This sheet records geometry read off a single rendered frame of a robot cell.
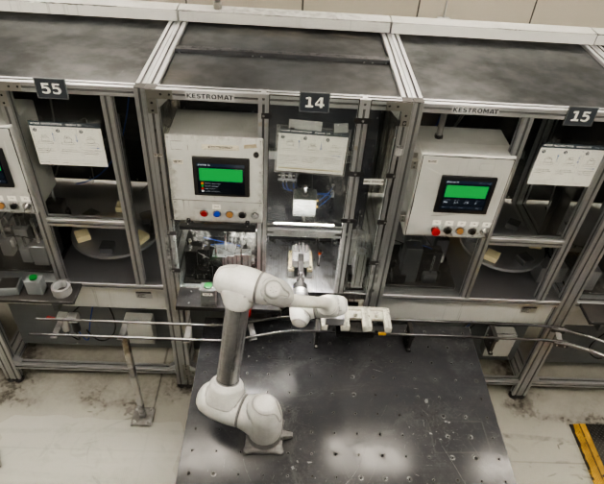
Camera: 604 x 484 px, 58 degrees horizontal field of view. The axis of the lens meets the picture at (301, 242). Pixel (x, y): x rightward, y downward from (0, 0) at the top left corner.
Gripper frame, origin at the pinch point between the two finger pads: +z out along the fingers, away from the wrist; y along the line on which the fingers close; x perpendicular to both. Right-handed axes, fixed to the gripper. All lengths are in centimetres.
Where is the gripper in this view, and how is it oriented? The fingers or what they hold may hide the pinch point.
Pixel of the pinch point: (301, 261)
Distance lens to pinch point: 297.9
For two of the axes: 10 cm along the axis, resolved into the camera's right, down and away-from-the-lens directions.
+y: 0.5, -7.0, -7.2
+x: -10.0, -0.5, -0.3
